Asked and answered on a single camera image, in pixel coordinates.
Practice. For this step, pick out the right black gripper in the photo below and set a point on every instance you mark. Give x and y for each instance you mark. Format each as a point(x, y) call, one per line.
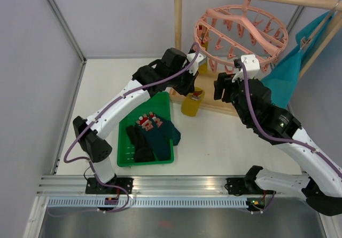
point(219, 85)

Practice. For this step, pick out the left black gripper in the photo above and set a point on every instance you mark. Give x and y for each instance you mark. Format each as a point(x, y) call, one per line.
point(189, 88)

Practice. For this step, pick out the yellow sock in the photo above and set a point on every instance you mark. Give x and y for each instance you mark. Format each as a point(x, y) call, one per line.
point(192, 102)
point(203, 62)

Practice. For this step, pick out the pink round clip hanger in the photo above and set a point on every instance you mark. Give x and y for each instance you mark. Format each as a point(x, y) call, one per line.
point(231, 31)

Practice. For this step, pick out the christmas pattern sock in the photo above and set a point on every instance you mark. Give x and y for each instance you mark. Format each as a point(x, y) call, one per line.
point(154, 138)

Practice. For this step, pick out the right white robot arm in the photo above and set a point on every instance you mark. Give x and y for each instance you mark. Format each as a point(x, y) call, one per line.
point(320, 183)

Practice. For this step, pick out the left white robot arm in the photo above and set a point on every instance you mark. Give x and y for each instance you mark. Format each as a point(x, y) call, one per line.
point(175, 70)

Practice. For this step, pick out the metal clip hanger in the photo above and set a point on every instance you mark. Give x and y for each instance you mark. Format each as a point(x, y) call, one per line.
point(305, 42)

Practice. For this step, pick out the wooden clothes rack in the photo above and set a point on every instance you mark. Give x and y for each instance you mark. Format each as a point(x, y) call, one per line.
point(205, 81)

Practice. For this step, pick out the green plastic tray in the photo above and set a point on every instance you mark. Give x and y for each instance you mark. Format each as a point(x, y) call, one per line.
point(159, 104)

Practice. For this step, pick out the dark teal sock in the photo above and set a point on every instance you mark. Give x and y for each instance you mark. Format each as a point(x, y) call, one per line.
point(167, 128)

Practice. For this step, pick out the teal cloth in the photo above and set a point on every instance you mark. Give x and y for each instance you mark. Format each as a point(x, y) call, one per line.
point(283, 79)

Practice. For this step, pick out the black sock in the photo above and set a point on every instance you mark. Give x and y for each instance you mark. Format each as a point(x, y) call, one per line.
point(143, 152)

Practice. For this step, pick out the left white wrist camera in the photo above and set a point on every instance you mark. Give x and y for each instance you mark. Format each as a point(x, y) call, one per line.
point(194, 61)

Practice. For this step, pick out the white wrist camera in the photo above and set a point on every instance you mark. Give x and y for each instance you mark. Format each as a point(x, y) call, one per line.
point(194, 61)
point(248, 66)

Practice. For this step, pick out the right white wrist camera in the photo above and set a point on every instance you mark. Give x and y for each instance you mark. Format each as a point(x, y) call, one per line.
point(248, 66)

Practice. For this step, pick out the aluminium mounting rail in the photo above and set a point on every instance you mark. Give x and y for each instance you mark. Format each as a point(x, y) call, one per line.
point(145, 186)

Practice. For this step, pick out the slotted cable duct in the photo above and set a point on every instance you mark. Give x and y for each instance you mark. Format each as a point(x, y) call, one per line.
point(151, 202)

